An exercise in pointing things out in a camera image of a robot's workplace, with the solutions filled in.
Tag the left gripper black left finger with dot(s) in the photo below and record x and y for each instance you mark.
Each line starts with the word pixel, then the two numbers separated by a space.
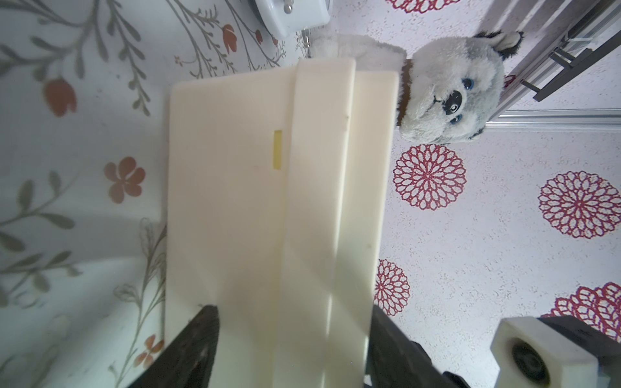
pixel 188 361

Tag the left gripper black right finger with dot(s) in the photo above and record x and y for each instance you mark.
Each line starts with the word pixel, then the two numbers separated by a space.
pixel 393 360

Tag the floral table mat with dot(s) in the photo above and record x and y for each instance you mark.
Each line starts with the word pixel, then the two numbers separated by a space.
pixel 84 166

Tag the grey plush toy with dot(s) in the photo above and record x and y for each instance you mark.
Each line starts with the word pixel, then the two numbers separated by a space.
pixel 448 89

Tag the grey wall shelf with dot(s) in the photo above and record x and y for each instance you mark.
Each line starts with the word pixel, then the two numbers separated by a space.
pixel 586 42

